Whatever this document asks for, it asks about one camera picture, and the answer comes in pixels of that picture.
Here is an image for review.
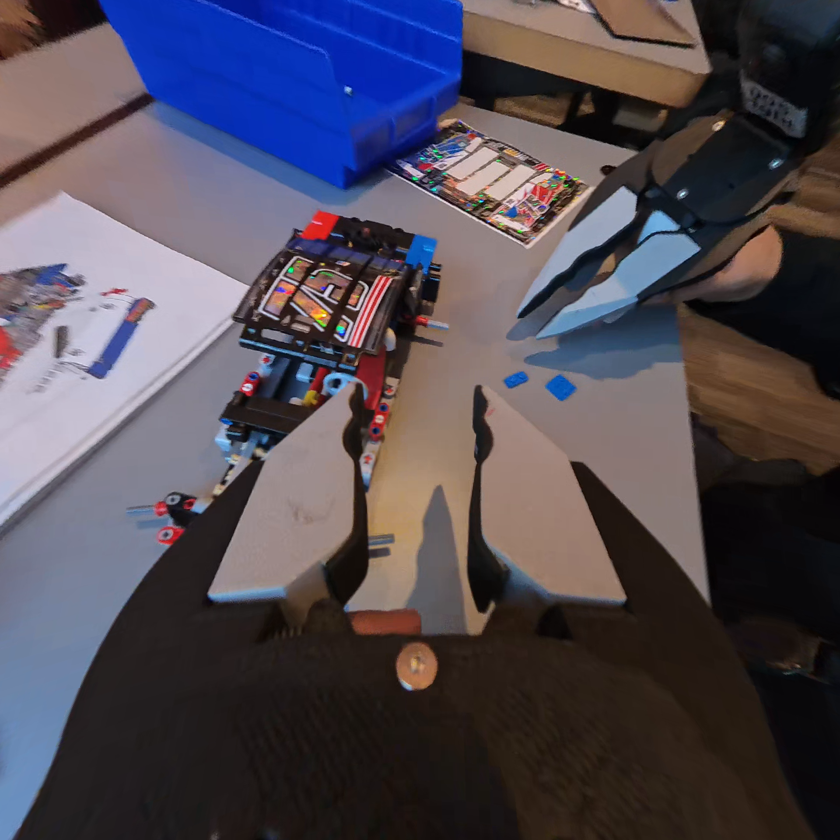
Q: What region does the blue storage bin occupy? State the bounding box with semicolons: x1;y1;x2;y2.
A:
98;0;463;191

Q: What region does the holographic sticker sheet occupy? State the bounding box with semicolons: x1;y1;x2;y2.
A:
387;118;592;249

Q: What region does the beige table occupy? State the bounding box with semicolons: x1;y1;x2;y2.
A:
462;0;713;109

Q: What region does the person's right hand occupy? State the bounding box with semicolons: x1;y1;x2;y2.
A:
646;226;785;309

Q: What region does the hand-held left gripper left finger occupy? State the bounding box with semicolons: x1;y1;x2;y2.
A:
207;382;371;627

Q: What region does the black toy brick race car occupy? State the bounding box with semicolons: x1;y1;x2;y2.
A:
125;210;454;549

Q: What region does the white printed instruction sheet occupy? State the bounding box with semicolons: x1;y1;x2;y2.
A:
0;190;250;532

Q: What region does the grey desk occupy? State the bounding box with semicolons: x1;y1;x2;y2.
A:
0;97;713;840

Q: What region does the person's right forearm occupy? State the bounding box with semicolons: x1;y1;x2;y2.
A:
689;223;840;395

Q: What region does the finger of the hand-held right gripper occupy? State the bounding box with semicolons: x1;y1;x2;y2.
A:
535;211;702;341
516;185;643;321

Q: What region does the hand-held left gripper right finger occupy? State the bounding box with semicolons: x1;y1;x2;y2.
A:
466;384;629;616

